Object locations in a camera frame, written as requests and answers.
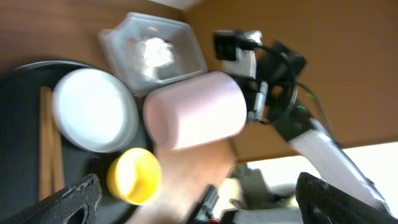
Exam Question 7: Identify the round black tray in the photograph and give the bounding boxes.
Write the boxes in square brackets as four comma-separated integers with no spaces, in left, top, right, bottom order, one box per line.
[1,60,139,223]

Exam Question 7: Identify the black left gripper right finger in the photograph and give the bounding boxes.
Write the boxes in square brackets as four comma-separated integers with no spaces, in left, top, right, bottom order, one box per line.
[295,172,397,224]

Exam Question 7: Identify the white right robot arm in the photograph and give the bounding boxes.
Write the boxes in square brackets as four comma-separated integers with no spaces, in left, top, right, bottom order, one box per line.
[234,39,390,212]

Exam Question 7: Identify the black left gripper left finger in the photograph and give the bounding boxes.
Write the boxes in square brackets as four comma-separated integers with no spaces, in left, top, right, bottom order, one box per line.
[2,174,102,223]

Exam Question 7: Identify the wooden chopstick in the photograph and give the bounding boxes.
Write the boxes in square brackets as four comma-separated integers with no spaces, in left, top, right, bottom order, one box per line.
[39,86,52,200]
[52,124,65,192]

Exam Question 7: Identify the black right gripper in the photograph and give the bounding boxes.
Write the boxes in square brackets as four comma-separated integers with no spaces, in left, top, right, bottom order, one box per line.
[233,75,278,123]

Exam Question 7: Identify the crumpled white tissue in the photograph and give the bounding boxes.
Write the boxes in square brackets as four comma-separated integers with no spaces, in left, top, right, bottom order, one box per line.
[141,37,174,80]

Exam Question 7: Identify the grey-white plate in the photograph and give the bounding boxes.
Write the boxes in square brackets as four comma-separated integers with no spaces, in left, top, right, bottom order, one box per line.
[52,68,139,153]

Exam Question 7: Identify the pink plastic cup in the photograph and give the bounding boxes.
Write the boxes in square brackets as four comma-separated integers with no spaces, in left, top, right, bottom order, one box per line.
[143,72,247,150]

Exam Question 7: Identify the yellow bowl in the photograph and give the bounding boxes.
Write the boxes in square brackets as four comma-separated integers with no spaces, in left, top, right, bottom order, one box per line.
[106,147,162,205]

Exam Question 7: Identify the clear plastic bin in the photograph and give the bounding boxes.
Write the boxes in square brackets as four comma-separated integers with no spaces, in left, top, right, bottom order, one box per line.
[99,12,208,96]

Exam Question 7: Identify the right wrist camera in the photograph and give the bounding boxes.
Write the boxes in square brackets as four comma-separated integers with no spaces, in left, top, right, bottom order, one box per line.
[213,30,262,79]

